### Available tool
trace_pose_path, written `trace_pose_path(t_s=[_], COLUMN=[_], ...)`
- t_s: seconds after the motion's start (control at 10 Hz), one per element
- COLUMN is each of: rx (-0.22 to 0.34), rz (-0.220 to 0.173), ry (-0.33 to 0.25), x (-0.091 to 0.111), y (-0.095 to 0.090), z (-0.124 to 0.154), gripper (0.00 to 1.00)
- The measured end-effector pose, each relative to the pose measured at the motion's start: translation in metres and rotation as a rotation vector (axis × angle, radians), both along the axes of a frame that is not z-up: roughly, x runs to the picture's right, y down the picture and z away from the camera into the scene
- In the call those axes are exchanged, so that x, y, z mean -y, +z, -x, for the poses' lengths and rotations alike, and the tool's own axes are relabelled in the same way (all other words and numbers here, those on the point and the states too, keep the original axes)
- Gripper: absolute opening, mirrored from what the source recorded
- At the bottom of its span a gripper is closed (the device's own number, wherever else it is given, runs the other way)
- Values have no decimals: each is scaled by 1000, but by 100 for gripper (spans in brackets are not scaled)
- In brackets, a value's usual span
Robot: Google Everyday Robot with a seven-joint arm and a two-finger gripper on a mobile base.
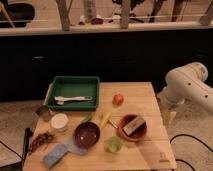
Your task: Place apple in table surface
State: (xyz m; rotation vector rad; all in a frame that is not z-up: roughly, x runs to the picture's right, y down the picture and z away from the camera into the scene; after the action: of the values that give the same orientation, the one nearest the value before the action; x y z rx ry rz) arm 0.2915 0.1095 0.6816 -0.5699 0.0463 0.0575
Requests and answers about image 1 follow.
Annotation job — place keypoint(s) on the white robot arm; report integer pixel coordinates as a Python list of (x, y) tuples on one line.
[(185, 83)]

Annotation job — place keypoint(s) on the blue-grey cloth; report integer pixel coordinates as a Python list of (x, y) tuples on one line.
[(73, 148)]

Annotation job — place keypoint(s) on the green plastic tray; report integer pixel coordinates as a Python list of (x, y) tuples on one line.
[(71, 86)]

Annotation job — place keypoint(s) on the green vegetable toy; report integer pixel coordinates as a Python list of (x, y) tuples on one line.
[(87, 119)]

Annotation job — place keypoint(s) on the white round container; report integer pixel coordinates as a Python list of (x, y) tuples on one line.
[(59, 122)]

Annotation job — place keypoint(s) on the yellow banana toy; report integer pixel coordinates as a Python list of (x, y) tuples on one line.
[(104, 120)]

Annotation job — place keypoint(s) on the orange-red apple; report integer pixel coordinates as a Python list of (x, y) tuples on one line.
[(118, 99)]

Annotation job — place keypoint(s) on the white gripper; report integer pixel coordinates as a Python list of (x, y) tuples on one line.
[(167, 112)]

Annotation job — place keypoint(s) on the green plastic cup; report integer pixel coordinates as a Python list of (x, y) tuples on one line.
[(113, 144)]

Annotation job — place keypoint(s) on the red grapes bunch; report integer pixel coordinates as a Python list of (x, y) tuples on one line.
[(40, 140)]

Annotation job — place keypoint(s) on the white spatula utensil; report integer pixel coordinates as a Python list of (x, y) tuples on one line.
[(61, 100)]

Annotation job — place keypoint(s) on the black table leg bracket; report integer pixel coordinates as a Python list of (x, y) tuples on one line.
[(27, 135)]

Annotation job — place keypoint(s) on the dark red bowl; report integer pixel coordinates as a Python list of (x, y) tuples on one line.
[(86, 135)]

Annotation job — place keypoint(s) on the wooden block brush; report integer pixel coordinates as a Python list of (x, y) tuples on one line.
[(133, 125)]

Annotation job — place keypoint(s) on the small metal cup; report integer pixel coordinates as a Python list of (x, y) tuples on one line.
[(44, 113)]

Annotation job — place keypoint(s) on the orange terracotta bowl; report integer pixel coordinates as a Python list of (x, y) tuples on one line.
[(137, 135)]

